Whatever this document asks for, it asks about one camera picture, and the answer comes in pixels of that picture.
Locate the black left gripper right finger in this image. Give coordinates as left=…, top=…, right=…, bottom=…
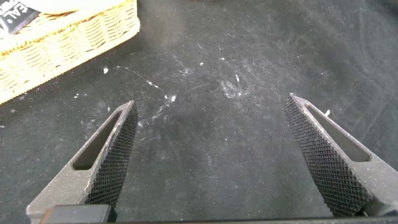
left=285, top=93, right=398, bottom=217

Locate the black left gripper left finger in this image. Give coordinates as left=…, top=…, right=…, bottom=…
left=25, top=100, right=138, bottom=223

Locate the black face wash tube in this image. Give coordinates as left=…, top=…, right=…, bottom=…
left=0, top=0, right=41, bottom=35

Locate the wicker basket holding kitchen toys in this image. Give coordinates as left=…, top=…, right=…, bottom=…
left=0, top=0, right=141, bottom=105

